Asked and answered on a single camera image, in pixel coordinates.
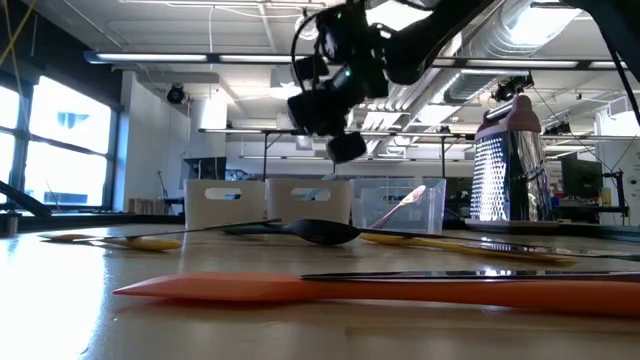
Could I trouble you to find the large window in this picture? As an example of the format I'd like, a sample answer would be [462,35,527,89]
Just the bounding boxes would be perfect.
[0,74,119,211]

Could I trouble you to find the white plastic handled bin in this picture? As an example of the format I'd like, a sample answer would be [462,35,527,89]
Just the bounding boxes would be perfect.
[183,178,267,231]
[264,177,354,226]

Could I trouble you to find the orange silicone spatula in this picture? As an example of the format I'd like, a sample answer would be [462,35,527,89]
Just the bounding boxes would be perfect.
[112,271,640,318]

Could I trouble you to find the yellow silicone spatula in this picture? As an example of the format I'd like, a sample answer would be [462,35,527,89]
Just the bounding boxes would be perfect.
[358,232,577,265]
[38,232,184,253]

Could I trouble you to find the yellow hanging cable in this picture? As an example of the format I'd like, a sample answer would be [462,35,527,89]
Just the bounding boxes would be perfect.
[0,0,38,66]

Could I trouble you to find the white ceiling light panel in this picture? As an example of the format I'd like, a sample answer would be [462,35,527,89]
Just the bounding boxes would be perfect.
[364,0,419,32]

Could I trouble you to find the long overhead light bar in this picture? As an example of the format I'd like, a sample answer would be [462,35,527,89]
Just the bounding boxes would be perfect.
[83,49,640,71]

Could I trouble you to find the small grey post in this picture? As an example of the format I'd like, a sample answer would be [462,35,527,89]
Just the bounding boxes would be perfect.
[3,209,22,237]

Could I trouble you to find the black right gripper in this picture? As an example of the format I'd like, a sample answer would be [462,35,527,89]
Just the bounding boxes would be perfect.
[287,53,374,165]

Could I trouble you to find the steel box grater pink handle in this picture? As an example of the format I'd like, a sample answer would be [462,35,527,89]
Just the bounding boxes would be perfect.
[463,93,562,232]

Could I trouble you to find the black aluminium table frame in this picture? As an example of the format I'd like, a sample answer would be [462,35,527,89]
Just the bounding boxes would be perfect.
[0,212,640,244]

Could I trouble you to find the black ceiling camera rig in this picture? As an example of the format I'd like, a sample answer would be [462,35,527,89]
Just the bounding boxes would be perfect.
[492,73,535,104]

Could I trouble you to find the black round ceiling fixture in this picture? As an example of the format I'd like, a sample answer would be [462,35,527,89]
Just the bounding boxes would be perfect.
[166,83,188,106]

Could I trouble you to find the silver ceiling air duct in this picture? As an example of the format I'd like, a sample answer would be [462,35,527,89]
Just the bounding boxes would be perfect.
[439,0,584,106]

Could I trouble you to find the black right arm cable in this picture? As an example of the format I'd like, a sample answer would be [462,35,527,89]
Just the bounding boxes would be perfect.
[289,7,331,101]

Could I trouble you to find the black slanted bar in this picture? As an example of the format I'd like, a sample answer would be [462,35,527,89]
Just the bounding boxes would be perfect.
[0,179,52,219]

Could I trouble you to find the clear plastic bin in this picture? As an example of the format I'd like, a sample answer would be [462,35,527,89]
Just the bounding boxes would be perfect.
[349,177,448,236]

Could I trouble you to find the black slotted turner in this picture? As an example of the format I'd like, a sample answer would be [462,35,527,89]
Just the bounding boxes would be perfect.
[221,218,362,247]

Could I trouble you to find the white cable loop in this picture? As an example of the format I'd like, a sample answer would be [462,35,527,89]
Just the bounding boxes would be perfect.
[294,14,321,42]

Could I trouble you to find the black monitor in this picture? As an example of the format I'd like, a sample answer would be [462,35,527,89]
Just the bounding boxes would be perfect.
[560,158,604,200]

